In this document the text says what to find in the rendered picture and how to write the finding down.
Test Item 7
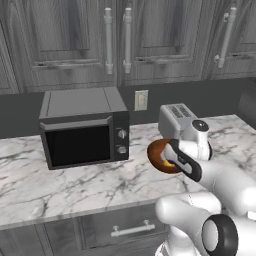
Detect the brown bowl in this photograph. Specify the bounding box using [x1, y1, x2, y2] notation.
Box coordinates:
[146, 138, 183, 175]

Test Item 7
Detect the grey toaster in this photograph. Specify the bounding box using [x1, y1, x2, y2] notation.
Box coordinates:
[157, 102, 201, 141]

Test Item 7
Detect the black and grey microwave oven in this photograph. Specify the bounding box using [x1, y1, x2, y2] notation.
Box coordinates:
[38, 86, 131, 171]

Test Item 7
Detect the grey wood cupboard door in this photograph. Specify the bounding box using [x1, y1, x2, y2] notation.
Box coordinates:
[5, 0, 119, 93]
[202, 0, 256, 81]
[0, 20, 20, 96]
[116, 0, 215, 87]

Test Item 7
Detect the grey drawer front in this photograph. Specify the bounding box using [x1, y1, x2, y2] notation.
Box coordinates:
[78, 203, 170, 251]

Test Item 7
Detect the grey base cupboard door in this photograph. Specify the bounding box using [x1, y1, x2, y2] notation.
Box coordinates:
[0, 219, 82, 256]

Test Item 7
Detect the cream wall socket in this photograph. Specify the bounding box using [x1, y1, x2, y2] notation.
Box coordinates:
[134, 89, 150, 112]

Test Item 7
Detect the white cupboard handle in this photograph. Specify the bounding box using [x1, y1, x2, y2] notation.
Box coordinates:
[103, 7, 115, 76]
[214, 6, 238, 70]
[122, 7, 133, 75]

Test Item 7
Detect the white drawer handle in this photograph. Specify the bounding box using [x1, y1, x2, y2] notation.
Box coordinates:
[110, 219, 157, 238]

